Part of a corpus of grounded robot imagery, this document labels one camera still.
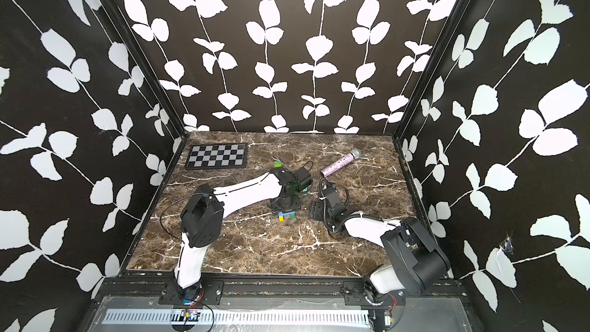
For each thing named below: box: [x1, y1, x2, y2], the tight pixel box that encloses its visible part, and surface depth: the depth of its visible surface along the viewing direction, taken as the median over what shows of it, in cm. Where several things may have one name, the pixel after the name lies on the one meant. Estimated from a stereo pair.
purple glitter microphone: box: [320, 149, 362, 178], surface depth 108 cm
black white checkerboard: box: [185, 142, 249, 170], surface depth 109 cm
